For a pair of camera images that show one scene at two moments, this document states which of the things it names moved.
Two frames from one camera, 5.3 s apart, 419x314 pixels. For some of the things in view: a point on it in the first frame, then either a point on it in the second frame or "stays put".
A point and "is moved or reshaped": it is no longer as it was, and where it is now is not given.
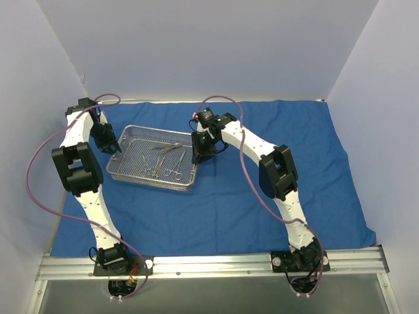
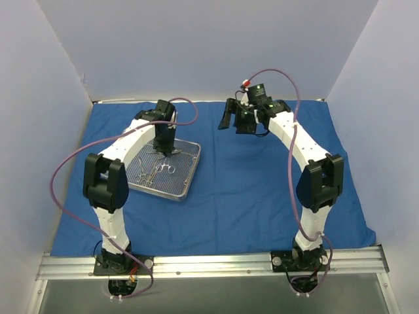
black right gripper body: x=203 y=150 -> x=240 y=117
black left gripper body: x=107 y=140 -> x=164 y=144
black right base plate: x=290 y=261 stays put
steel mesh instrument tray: x=157 y=157 is moved or reshaped
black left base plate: x=138 y=267 stays put
